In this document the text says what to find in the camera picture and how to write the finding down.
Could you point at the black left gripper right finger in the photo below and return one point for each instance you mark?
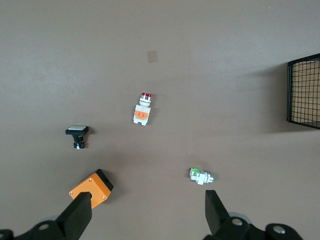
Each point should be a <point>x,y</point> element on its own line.
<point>216,215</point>

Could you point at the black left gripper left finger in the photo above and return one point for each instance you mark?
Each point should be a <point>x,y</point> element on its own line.
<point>75,215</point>

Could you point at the red pushbutton switch white body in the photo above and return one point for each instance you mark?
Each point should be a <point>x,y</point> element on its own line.
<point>142,113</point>

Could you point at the black square pushbutton white cap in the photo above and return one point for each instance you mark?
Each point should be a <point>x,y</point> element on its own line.
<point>77,130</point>

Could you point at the brown tape patch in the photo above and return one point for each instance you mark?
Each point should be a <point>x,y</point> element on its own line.
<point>152,56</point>

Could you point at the orange button enclosure box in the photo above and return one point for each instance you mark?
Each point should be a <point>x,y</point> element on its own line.
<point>97,185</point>

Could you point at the green pushbutton switch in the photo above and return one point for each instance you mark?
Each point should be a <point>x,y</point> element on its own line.
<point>200,176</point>

